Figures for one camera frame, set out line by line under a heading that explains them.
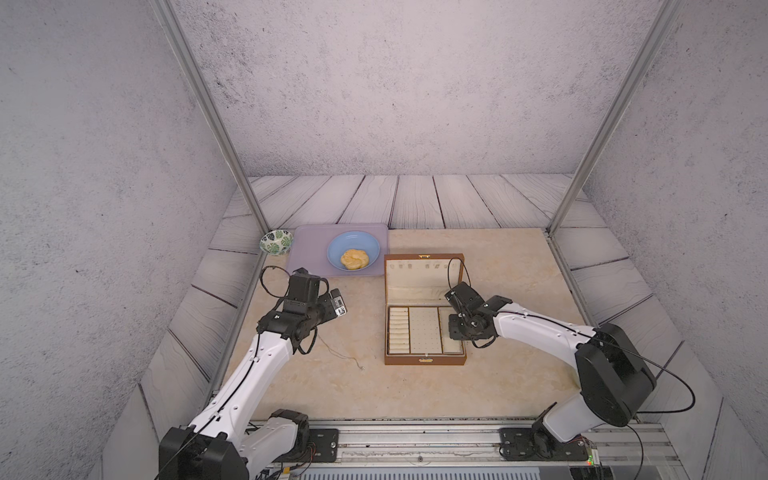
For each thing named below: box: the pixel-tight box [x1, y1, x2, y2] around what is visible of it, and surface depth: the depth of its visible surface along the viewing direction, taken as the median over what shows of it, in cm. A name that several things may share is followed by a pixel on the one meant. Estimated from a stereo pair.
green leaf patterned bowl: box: [260, 229, 294, 255], surface depth 117 cm
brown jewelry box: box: [384, 253, 467, 366], surface depth 89 cm
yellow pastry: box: [341, 249, 369, 270], surface depth 110 cm
